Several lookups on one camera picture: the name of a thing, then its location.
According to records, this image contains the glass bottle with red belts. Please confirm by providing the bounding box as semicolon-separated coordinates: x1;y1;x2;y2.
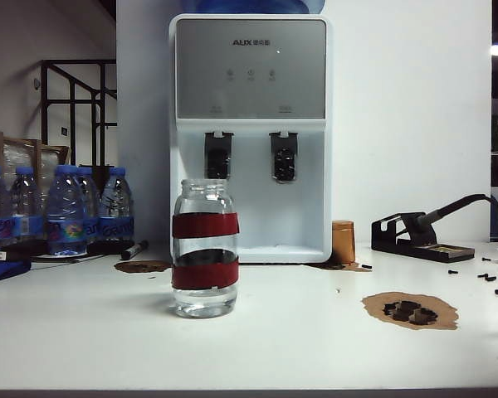
170;178;241;319

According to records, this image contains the white AUX water dispenser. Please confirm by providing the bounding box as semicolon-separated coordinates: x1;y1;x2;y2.
168;13;334;265

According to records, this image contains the blue dispenser water jug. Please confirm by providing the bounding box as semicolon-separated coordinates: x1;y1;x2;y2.
185;0;328;15

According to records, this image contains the copper metal canister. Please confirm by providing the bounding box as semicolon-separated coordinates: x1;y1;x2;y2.
331;220;357;266

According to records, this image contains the black marker pen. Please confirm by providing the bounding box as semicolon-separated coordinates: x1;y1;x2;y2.
120;240;149;261

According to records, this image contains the black soldering iron stand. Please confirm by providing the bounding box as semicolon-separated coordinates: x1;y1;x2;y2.
371;211;476;263

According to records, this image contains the blue cloth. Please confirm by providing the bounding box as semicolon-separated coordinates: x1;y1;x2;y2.
0;248;32;287

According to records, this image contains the black soldering iron handle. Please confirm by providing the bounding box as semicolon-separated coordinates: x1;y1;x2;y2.
410;209;444;233

